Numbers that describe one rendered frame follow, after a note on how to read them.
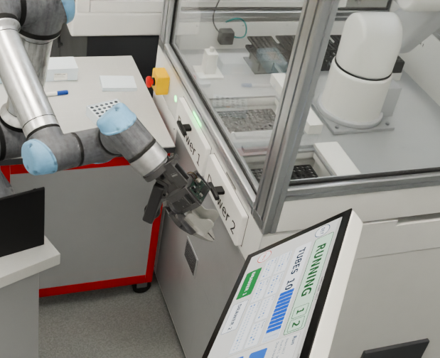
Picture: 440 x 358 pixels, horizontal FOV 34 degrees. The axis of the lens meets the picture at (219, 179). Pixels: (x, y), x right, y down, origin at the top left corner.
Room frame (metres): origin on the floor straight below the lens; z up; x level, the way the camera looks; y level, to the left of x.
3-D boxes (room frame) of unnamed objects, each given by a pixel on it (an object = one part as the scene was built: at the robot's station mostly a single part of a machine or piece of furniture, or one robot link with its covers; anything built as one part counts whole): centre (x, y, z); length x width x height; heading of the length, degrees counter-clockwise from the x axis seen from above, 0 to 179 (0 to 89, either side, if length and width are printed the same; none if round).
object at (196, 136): (1.90, 0.11, 0.87); 0.29 x 0.02 x 0.11; 26
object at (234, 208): (1.62, -0.02, 0.87); 0.29 x 0.02 x 0.11; 26
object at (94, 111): (2.08, 0.42, 0.78); 0.12 x 0.08 x 0.04; 134
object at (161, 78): (2.19, 0.27, 0.88); 0.07 x 0.05 x 0.07; 26
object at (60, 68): (2.29, 0.66, 0.79); 0.13 x 0.09 x 0.05; 118
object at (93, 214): (2.14, 0.57, 0.38); 0.62 x 0.58 x 0.76; 26
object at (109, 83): (2.30, 0.44, 0.77); 0.13 x 0.09 x 0.02; 112
